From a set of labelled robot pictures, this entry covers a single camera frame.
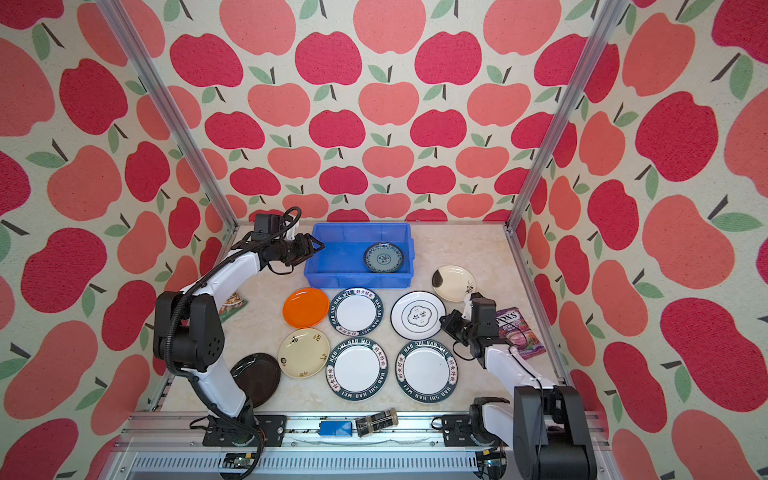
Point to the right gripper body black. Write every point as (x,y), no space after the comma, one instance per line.
(468,332)

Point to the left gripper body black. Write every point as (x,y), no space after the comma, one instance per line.
(290,251)

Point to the white plate clover emblem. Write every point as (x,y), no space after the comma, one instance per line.
(416,315)

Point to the cream plate black spot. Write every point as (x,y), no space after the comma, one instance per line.
(453,283)

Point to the green rim plate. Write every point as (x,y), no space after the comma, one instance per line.
(355,312)
(357,369)
(426,371)

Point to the teal blue floral plate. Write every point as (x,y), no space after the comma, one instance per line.
(383,258)

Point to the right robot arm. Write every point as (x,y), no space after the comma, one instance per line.
(545,423)

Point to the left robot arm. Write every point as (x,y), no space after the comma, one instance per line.
(188,333)

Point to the blue plastic bin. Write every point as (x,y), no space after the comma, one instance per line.
(340,264)

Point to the purple candy bag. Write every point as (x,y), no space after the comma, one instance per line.
(516,331)

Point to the orange plastic plate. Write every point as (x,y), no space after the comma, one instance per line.
(306,308)

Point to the green orange snack packet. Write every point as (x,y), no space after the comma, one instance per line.
(232,306)

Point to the cream floral plate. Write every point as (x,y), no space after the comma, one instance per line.
(303,353)

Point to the black cylindrical part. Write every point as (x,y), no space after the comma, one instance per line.
(375,423)

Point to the blue small box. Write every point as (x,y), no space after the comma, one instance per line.
(335,428)

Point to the green circuit board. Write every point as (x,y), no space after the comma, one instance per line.
(239,461)

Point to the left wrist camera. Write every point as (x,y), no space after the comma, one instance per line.
(265,225)

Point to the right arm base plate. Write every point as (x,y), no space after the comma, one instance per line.
(458,431)

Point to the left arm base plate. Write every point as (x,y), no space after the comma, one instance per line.
(269,431)

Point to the left aluminium post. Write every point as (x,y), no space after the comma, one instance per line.
(130,41)

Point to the aluminium post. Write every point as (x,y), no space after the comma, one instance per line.
(130,41)
(607,20)

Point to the aluminium front rail frame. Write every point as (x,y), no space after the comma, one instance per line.
(168,445)

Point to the right aluminium post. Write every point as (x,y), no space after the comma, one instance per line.
(607,20)

